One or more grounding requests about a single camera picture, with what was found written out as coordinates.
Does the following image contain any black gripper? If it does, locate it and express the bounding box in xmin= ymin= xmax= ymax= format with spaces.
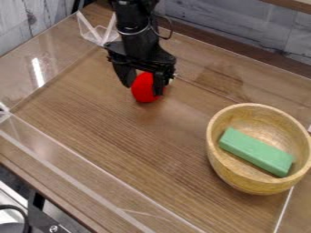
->
xmin=104 ymin=41 xmax=176 ymax=96

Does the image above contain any red toy fruit green stem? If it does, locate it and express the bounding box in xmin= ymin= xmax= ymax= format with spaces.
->
xmin=129 ymin=72 xmax=160 ymax=103

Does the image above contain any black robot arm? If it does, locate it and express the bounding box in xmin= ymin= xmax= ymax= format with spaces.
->
xmin=103 ymin=0 xmax=176 ymax=96

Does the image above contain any wooden bowl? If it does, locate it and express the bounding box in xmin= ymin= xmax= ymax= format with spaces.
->
xmin=205 ymin=103 xmax=311 ymax=196

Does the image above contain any green rectangular block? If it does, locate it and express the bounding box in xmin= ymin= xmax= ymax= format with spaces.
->
xmin=219 ymin=127 xmax=293 ymax=177

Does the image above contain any clear acrylic corner bracket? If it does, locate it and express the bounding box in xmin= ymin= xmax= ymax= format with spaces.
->
xmin=76 ymin=11 xmax=119 ymax=46

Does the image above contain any clear acrylic tray wall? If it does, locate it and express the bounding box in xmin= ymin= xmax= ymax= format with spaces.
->
xmin=0 ymin=103 xmax=205 ymax=233

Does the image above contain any black cable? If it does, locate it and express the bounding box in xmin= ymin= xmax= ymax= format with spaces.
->
xmin=0 ymin=204 xmax=32 ymax=233

